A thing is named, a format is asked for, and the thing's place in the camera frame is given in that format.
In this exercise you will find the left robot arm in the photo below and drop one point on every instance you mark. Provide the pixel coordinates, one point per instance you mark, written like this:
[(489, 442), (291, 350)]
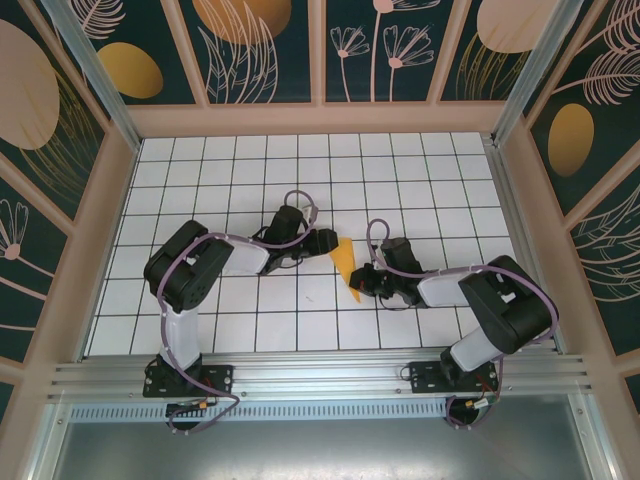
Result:
[(182, 335)]

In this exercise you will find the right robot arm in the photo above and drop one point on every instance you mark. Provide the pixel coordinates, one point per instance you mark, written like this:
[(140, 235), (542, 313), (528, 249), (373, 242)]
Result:
[(510, 305)]

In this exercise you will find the grey metal sheet panel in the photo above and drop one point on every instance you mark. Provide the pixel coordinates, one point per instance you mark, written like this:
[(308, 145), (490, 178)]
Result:
[(320, 450)]

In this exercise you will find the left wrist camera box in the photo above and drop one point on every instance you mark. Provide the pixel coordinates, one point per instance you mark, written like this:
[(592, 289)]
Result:
[(310, 212)]

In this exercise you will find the aluminium side rail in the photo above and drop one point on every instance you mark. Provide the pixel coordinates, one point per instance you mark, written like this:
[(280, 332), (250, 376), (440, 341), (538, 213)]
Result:
[(506, 190)]

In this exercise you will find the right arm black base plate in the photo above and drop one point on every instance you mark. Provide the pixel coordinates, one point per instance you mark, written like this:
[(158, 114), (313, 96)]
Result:
[(425, 380)]

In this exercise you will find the aluminium mounting rail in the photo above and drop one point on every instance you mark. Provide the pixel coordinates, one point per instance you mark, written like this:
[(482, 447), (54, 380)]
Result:
[(320, 375)]

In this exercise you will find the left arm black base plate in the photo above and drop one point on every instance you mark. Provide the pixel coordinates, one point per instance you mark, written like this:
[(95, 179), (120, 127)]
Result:
[(220, 377)]

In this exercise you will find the aluminium frame post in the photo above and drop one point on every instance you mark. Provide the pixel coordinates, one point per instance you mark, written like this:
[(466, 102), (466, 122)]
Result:
[(90, 65), (537, 65)]

